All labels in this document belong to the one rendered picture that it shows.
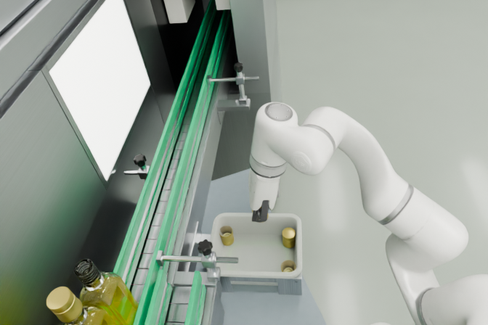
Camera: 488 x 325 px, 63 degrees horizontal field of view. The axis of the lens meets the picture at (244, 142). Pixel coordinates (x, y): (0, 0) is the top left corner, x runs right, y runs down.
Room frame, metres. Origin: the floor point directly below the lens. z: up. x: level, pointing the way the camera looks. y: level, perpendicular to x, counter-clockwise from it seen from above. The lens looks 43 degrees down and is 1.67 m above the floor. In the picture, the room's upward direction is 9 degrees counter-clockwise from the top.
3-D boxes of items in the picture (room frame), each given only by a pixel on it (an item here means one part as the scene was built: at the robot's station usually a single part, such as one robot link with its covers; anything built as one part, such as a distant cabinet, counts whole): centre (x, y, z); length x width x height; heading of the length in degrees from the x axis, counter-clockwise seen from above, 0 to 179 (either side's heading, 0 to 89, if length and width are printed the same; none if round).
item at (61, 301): (0.29, 0.29, 1.14); 0.04 x 0.04 x 0.04
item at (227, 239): (0.60, 0.08, 0.79); 0.04 x 0.04 x 0.04
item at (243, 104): (1.07, 0.00, 0.90); 0.17 x 0.05 x 0.23; 79
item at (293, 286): (0.54, 0.04, 0.79); 0.27 x 0.17 x 0.08; 79
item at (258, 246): (0.54, 0.01, 0.80); 0.22 x 0.17 x 0.09; 79
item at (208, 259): (0.44, 0.13, 0.95); 0.17 x 0.03 x 0.12; 79
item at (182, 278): (0.44, 0.15, 0.85); 0.09 x 0.04 x 0.07; 79
